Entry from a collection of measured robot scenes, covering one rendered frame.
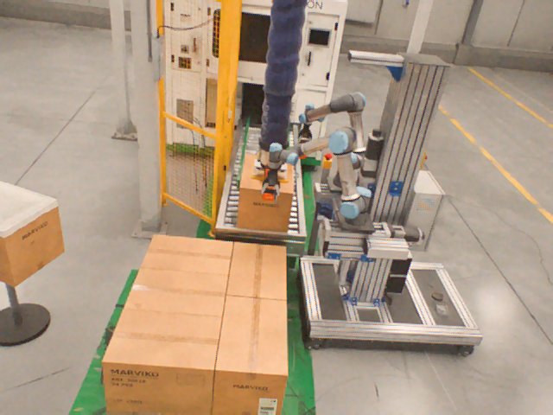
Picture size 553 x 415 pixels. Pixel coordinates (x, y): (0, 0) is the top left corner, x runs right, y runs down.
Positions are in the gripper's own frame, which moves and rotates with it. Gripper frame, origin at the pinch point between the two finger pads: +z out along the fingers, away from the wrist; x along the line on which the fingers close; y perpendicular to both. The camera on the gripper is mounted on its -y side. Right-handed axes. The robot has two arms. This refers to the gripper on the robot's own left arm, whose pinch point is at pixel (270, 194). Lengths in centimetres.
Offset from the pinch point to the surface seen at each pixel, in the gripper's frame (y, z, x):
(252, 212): 28.0, 32.9, 10.8
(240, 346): -85, 53, 9
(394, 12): 934, 12, -261
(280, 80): 49, -62, 1
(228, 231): 23, 49, 28
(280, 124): 51, -30, -3
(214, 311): -59, 53, 27
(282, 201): 28.2, 21.2, -10.2
